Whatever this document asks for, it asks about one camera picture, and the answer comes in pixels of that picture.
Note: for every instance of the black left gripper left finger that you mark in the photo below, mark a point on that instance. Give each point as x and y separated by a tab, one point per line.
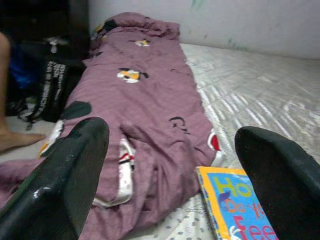
57	190

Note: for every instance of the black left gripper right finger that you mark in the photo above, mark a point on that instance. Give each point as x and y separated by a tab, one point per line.
287	190

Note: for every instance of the colourful children's book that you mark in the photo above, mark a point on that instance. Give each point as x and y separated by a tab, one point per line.
225	200

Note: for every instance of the white patterned mattress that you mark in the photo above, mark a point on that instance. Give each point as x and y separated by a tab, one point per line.
262	87

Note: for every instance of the black bag white lettering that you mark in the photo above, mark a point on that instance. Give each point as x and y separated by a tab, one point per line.
55	82

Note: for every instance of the blue cloth item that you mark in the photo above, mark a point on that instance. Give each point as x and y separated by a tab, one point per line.
22	72

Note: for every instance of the purple cartoon print blanket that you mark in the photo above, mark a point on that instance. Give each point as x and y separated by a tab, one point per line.
150	100

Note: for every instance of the dark furniture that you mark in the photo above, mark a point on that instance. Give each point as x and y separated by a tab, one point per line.
50	17

